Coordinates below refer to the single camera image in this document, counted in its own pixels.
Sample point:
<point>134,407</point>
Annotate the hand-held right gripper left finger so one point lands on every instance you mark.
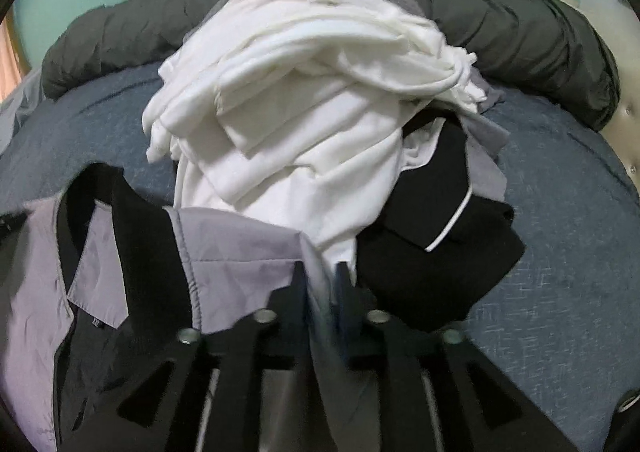
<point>299,292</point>

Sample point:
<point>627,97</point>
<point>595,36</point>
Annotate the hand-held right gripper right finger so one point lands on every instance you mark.
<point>345,297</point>

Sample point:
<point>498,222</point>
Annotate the grey jacket with black trim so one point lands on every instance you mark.
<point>235,252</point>

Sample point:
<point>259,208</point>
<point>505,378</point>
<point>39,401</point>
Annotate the white garment pile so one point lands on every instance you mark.
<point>300,132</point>

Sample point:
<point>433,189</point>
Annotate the black garment with white piping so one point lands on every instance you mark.
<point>440,257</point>

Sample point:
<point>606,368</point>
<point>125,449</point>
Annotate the dark grey garment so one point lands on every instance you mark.
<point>487,167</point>

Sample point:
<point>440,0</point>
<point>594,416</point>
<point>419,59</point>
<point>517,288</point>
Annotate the blue-grey bed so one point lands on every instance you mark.
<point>565,282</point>

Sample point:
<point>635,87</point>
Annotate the dark grey rolled duvet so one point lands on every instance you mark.
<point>525,42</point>

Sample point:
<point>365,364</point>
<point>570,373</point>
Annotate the light grey blanket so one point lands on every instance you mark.
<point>15,122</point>

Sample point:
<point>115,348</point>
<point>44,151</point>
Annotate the pink curtain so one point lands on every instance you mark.
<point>10,67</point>

